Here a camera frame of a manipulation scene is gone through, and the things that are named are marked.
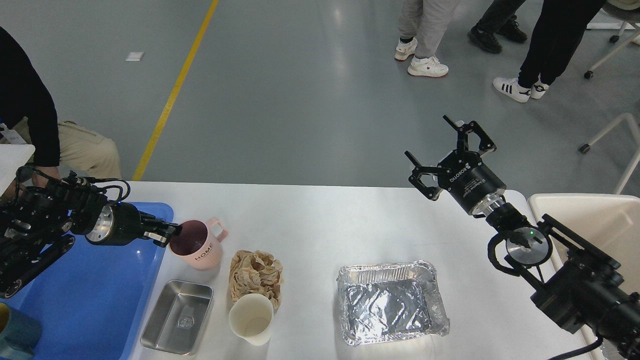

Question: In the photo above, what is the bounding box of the person with striped sneakers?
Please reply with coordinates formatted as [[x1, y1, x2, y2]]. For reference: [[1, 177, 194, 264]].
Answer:
[[493, 0, 605, 103]]

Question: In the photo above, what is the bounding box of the person in black shoes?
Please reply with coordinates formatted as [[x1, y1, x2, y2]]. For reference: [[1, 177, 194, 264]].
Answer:
[[467, 0, 529, 54]]

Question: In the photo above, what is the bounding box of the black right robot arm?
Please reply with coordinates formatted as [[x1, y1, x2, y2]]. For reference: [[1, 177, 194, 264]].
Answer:
[[405, 115, 640, 360]]

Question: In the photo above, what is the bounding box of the stainless steel tray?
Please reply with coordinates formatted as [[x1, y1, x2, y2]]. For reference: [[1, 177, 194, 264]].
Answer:
[[141, 279, 214, 356]]

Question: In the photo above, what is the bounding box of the crumpled brown paper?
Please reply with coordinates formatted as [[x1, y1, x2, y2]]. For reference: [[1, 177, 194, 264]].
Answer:
[[228, 250, 284, 310]]

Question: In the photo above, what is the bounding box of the white chair leg right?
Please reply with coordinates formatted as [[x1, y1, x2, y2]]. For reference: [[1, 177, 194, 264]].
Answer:
[[577, 112, 640, 195]]

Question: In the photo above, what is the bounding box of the aluminium foil container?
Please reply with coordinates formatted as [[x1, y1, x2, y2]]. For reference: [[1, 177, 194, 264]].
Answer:
[[336, 260, 450, 346]]

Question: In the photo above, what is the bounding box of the person in black sweater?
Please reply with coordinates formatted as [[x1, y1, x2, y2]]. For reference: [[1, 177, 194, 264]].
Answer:
[[0, 29, 122, 188]]

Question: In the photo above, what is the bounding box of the white paper cup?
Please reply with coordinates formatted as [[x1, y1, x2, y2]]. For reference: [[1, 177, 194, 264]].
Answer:
[[228, 293, 274, 346]]

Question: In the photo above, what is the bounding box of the teal cup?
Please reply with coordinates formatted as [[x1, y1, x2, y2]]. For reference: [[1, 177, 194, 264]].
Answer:
[[0, 302, 42, 360]]

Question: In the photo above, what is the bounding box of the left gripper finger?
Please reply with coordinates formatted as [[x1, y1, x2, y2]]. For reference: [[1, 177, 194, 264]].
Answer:
[[145, 225, 183, 248], [139, 210, 167, 227]]

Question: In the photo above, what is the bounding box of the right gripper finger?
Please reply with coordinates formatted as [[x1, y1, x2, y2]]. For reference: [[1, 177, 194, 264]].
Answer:
[[442, 115, 498, 157], [404, 150, 451, 202]]

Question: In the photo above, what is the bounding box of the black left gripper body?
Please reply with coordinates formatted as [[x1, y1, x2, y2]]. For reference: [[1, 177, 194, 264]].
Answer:
[[84, 202, 149, 246]]

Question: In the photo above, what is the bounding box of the white rolling chair frame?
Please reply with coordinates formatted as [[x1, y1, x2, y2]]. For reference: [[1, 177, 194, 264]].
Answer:
[[583, 0, 640, 80]]

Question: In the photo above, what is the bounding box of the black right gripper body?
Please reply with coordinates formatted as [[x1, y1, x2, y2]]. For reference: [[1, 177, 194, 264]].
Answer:
[[438, 150, 506, 217]]

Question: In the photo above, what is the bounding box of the white paper scrap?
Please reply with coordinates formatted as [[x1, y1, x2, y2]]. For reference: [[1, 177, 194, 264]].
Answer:
[[125, 51, 146, 62]]

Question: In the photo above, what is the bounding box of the blue plastic tray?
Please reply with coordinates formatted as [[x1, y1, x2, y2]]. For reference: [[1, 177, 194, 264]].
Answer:
[[6, 235, 165, 360]]

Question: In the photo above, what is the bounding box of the small white side table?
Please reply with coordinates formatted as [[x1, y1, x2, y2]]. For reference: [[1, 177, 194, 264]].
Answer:
[[0, 144, 35, 194]]

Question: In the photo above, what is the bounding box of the pink mug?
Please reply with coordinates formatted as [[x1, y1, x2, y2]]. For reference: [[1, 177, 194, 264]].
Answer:
[[168, 217, 229, 271]]

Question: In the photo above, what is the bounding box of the beige plastic bin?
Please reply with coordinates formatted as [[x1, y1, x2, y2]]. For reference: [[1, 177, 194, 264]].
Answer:
[[527, 193, 640, 294]]

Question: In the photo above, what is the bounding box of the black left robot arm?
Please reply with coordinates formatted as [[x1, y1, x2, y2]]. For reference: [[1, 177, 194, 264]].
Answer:
[[0, 171, 183, 299]]

